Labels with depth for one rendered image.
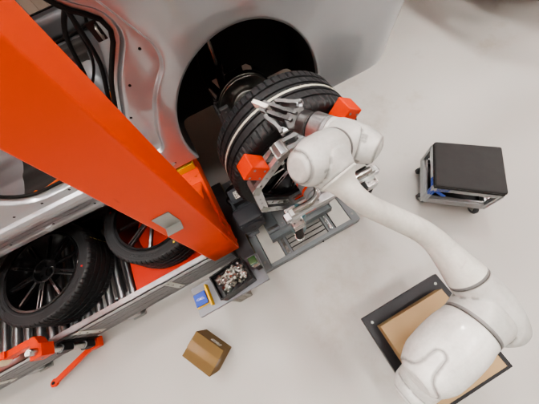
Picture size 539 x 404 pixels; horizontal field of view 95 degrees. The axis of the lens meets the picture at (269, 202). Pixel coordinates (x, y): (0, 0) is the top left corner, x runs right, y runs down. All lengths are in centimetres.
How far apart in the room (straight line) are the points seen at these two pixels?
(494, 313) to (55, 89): 97
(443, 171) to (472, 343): 135
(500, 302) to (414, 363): 25
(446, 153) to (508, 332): 140
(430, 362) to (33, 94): 92
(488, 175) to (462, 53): 162
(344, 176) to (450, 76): 259
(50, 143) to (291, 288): 160
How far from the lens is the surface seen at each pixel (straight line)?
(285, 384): 193
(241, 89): 145
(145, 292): 179
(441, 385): 77
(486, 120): 284
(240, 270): 137
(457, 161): 204
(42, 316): 206
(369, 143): 67
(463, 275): 78
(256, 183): 102
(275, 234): 181
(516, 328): 85
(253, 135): 97
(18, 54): 53
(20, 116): 59
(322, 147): 55
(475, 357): 77
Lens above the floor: 187
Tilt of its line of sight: 65 degrees down
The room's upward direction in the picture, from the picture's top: 21 degrees counter-clockwise
